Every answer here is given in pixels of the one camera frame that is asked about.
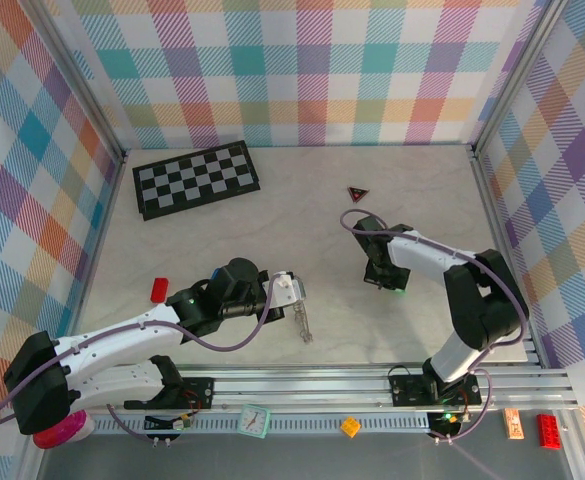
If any clear keyring band with rings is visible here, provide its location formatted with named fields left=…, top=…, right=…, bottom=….
left=291, top=297, right=317, bottom=347

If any red plastic block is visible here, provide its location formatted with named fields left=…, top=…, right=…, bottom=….
left=150, top=277, right=172, bottom=304

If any black grey chessboard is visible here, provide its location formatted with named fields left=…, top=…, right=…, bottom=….
left=131, top=140, right=262, bottom=222

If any teal toy clock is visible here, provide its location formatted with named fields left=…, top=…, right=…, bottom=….
left=240, top=403, right=272, bottom=440

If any small connector board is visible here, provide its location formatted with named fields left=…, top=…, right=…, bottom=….
left=144, top=410, right=196, bottom=434

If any pink plastic cup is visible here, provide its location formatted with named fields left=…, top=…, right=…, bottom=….
left=32, top=409, right=96, bottom=450

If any orange wooden block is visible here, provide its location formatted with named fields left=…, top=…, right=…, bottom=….
left=503, top=408, right=526, bottom=441

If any red toy brick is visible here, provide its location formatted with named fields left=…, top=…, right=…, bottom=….
left=536, top=413, right=563, bottom=448

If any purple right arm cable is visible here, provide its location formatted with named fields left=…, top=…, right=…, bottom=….
left=340, top=209, right=531, bottom=444

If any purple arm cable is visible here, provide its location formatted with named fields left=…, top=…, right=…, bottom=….
left=0, top=273, right=298, bottom=444
left=340, top=209, right=531, bottom=444

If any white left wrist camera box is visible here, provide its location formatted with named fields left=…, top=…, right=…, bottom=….
left=270, top=271, right=307, bottom=307

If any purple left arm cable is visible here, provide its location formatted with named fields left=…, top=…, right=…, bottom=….
left=0, top=273, right=298, bottom=444

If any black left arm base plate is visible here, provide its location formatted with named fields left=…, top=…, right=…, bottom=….
left=124, top=377, right=216, bottom=411

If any aluminium mounting rail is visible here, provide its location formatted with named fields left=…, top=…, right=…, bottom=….
left=26, top=363, right=581, bottom=415

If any aluminium table side rail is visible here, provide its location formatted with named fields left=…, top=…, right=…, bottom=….
left=59, top=154, right=128, bottom=374
left=471, top=149, right=543, bottom=366

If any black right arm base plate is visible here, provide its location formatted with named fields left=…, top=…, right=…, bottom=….
left=389, top=374, right=483, bottom=407

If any slotted grey cable duct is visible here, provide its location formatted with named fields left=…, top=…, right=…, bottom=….
left=91, top=416, right=436, bottom=435

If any aluminium frame post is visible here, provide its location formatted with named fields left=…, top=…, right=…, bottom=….
left=469, top=0, right=568, bottom=159
left=19, top=0, right=128, bottom=164

